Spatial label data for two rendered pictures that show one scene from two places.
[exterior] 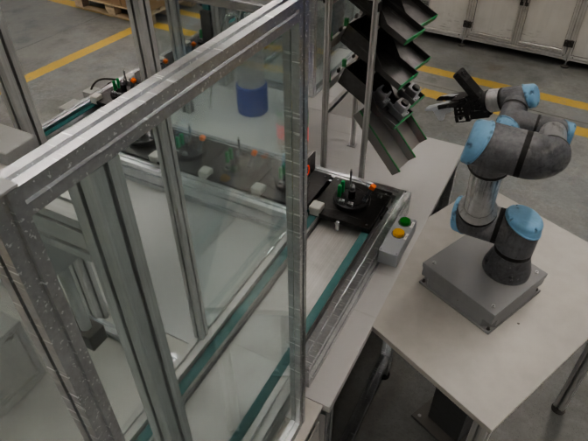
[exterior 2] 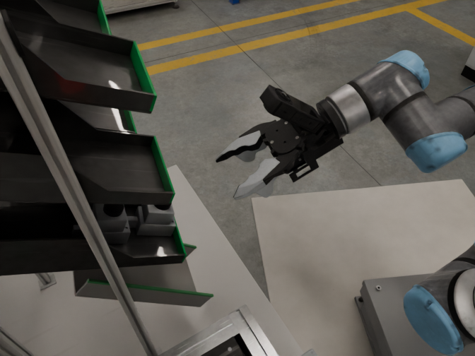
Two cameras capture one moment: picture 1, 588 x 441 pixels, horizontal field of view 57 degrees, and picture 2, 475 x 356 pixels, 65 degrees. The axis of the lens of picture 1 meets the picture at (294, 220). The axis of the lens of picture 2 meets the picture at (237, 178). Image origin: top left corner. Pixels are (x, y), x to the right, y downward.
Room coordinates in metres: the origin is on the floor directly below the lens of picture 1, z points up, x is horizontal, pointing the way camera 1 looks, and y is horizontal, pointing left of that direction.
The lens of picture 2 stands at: (1.49, -0.14, 1.76)
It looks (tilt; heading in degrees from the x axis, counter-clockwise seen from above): 47 degrees down; 301
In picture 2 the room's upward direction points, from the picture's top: straight up
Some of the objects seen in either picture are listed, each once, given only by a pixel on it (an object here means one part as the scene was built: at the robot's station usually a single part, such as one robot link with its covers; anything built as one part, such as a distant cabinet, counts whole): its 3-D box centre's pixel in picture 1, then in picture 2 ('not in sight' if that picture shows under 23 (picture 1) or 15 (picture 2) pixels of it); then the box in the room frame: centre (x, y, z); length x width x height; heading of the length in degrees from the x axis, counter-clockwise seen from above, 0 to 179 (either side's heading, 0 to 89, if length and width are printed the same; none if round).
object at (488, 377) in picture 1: (486, 282); (419, 330); (1.29, -0.66, 0.84); 0.90 x 0.70 x 0.03; 128
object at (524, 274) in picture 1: (509, 257); not in sight; (1.25, -0.70, 1.00); 0.15 x 0.15 x 0.10
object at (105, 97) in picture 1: (122, 86); not in sight; (2.47, 0.83, 1.01); 0.24 x 0.24 x 0.13; 62
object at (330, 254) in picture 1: (310, 261); not in sight; (1.34, -0.05, 0.91); 0.84 x 0.28 x 0.10; 152
